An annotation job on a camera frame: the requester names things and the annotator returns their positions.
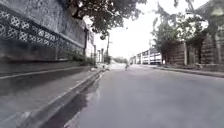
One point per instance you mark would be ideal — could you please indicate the person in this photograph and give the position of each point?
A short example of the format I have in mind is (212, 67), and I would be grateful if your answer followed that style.
(126, 66)

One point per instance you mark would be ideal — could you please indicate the pole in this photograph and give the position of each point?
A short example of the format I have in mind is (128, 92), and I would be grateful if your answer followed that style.
(107, 50)

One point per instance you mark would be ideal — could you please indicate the low green bushes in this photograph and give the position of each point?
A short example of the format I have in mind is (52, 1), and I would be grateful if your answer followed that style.
(81, 60)

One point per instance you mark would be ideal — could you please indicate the white fence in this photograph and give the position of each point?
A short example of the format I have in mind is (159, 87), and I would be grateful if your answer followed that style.
(148, 57)

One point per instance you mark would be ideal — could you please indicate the large overhanging tree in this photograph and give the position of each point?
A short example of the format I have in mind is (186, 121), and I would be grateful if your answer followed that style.
(103, 13)

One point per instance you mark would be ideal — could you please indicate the grey asphalt road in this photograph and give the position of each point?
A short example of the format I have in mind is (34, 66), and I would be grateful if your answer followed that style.
(150, 100)

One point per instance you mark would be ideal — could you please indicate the concrete kerb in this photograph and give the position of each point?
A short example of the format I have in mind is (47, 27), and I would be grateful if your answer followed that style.
(63, 100)

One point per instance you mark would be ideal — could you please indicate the group of trees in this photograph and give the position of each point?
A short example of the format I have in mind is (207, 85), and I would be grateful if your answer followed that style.
(173, 33)

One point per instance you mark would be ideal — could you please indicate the raised pavement strip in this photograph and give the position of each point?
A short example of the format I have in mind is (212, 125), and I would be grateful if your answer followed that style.
(193, 71)

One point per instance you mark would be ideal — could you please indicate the grey concrete pavement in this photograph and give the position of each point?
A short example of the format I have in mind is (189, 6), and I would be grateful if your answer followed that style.
(30, 90)

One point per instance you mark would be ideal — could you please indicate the grey patterned block wall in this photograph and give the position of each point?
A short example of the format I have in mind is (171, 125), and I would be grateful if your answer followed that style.
(36, 30)

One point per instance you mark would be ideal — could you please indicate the brown brick wall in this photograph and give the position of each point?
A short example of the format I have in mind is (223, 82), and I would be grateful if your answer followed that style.
(200, 53)

